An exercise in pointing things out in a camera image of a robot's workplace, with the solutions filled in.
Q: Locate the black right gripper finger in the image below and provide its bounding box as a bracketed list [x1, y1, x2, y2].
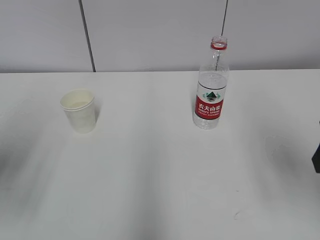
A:
[311, 145, 320, 173]

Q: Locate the clear water bottle red label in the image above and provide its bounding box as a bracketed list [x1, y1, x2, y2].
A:
[193, 36, 230, 130]

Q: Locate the white paper cup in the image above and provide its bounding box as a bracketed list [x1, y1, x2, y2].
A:
[60, 89, 97, 134]

